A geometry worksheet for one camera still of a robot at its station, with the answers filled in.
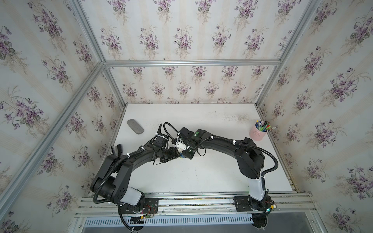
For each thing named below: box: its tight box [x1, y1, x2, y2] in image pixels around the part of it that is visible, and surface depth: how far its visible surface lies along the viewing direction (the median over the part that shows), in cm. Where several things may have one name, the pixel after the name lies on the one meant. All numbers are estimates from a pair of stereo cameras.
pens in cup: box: [254, 119, 278, 132], surface depth 95 cm
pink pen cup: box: [249, 120, 269, 142], surface depth 95 cm
